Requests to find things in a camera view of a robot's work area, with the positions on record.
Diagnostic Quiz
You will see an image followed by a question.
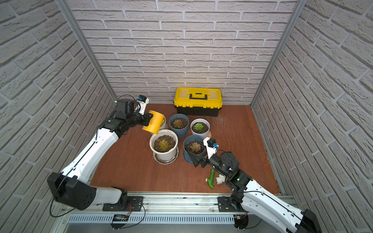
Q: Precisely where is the left small controller board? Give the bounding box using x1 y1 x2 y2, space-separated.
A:
110 214 130 230

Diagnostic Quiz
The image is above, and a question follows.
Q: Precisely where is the reddish succulent back blue pot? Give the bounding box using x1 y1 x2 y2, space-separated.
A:
172 117 188 129

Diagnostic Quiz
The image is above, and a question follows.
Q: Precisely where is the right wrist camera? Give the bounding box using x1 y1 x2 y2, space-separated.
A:
203 137 219 159

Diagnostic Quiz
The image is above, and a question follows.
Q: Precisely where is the cream faceted pot clay soil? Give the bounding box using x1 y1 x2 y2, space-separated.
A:
159 117 168 130

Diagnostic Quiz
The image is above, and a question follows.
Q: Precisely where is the green hose nozzle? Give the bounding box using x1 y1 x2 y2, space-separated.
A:
206 170 215 189

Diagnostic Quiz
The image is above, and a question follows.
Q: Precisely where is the white pipe elbow fitting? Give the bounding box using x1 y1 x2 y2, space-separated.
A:
215 174 226 185

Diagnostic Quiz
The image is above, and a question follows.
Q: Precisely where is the white saucer large pot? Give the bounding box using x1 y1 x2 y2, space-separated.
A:
153 154 178 165

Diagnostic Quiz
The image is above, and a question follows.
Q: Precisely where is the pink-green succulent front blue pot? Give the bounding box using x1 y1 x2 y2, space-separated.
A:
189 141 202 154

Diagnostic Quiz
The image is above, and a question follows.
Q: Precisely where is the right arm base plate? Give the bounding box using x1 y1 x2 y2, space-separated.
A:
217 196 245 212

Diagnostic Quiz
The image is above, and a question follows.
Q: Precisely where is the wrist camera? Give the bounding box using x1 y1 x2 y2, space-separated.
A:
136 95 150 115
203 137 219 159

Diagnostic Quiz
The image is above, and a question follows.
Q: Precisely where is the blue-grey plant pot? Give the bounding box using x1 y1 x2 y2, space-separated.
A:
183 135 207 164
169 114 189 137

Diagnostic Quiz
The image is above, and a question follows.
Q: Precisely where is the yellow black toolbox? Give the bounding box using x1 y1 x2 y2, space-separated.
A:
174 87 222 117

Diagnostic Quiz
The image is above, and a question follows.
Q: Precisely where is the large white round pot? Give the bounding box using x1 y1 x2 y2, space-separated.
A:
149 129 179 165

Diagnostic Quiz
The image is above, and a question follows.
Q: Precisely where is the yellow-green succulent large pot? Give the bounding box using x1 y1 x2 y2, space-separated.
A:
154 139 170 152

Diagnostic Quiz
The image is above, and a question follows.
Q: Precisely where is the aluminium front rail frame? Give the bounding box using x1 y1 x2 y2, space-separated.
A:
51 192 292 233

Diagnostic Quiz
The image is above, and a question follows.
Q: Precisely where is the green succulent small white pot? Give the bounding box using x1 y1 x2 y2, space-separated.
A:
193 122 205 132

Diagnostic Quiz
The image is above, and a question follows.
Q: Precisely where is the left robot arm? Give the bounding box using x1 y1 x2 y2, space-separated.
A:
47 95 153 210

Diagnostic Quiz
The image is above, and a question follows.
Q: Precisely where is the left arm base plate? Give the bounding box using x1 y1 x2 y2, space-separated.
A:
103 196 144 212

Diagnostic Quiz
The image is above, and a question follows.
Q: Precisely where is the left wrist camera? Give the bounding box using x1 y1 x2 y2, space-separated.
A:
136 95 150 115

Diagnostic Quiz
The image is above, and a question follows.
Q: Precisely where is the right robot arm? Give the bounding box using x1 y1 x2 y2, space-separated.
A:
188 152 322 233

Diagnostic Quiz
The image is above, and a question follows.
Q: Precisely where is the small white ribbed pot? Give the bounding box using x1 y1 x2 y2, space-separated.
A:
190 118 211 139

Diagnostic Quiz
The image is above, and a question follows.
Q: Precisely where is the yellow watering can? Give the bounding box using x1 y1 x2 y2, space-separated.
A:
142 110 165 134

